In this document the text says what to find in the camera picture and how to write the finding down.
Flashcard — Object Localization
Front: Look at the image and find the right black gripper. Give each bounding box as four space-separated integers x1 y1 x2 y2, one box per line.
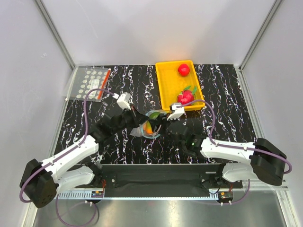
149 113 182 149

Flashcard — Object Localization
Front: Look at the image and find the purple cable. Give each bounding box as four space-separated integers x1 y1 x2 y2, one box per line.
19 88 119 225
179 100 293 205

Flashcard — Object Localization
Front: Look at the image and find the red dragon fruit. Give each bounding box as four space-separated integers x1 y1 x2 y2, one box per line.
177 86 197 105

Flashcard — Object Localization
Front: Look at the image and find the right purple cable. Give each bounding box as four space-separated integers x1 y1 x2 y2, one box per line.
179 100 293 205

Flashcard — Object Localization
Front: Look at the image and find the clear blue zip bag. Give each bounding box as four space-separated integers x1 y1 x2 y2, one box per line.
130 110 169 139

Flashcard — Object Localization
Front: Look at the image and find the aluminium frame rail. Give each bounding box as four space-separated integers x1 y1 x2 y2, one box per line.
233 180 289 191

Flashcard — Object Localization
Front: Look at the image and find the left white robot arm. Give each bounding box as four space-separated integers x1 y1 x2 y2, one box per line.
19 109 148 208

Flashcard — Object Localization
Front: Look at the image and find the red apple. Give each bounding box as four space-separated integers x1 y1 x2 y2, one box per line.
178 64 190 77

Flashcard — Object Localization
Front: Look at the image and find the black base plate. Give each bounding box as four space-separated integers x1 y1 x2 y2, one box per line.
74 163 243 198

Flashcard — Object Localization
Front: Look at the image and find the yellow plastic tray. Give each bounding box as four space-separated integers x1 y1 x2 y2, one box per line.
156 60 204 111

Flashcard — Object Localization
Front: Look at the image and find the white slotted cable duct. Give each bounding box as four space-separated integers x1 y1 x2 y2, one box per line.
58 188 218 201

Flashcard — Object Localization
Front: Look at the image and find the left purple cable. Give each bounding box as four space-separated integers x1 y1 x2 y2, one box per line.
19 88 119 225

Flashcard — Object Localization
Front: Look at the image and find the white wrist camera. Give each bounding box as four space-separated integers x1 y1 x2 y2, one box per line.
167 103 185 121
113 92 131 110

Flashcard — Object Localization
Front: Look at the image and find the clear red zip bag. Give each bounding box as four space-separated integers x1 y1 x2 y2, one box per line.
66 66 111 101

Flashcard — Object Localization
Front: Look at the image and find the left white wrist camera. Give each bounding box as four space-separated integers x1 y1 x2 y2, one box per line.
113 92 131 110

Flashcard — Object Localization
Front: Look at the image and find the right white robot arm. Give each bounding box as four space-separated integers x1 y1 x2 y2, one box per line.
148 113 287 188

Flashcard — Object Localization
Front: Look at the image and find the peach fruit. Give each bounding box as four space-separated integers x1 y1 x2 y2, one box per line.
143 122 153 134

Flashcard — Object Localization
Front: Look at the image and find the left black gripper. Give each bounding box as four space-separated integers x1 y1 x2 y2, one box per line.
113 105 150 135

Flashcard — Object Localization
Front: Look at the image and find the orange green mango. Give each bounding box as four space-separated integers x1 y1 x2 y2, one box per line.
149 112 162 120

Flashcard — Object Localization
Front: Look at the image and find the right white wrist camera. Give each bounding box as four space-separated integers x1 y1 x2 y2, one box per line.
167 103 185 121

